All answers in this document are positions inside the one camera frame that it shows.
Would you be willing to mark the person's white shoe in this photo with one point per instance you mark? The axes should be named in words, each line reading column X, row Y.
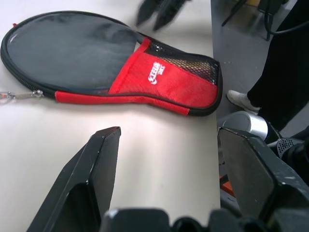
column 241, row 100

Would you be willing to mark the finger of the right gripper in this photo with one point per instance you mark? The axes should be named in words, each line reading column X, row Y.
column 147, row 12
column 169, row 14

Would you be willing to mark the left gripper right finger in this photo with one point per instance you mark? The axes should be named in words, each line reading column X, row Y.
column 253, row 169

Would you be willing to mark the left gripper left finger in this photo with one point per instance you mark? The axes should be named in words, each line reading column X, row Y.
column 79, row 183

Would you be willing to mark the black metal frame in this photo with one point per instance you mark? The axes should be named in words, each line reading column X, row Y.
column 235, row 12

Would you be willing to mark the small orange object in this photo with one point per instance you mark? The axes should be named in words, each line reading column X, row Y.
column 227, row 187

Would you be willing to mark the black mesh zipper pouch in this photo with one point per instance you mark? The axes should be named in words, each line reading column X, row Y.
column 169, row 89

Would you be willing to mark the silver robot body part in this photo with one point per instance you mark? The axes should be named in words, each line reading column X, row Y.
column 253, row 123

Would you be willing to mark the person's black trouser leg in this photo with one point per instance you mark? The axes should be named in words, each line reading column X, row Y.
column 285, row 72

